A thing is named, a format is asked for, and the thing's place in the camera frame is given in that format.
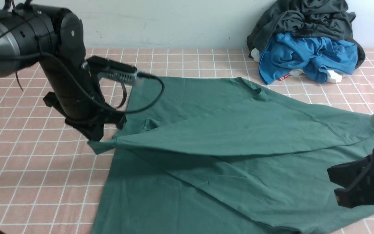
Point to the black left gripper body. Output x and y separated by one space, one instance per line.
77 96

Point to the blue crumpled garment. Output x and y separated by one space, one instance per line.
314 55

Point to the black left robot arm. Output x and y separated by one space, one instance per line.
53 37

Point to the pink grid tablecloth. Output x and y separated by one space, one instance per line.
51 182

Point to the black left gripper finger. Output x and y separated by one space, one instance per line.
94 134

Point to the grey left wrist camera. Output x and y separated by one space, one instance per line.
116 71

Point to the green long-sleeved shirt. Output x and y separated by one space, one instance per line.
228 156

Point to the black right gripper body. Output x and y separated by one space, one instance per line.
356 181

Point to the dark grey crumpled garment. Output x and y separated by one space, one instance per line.
306 18

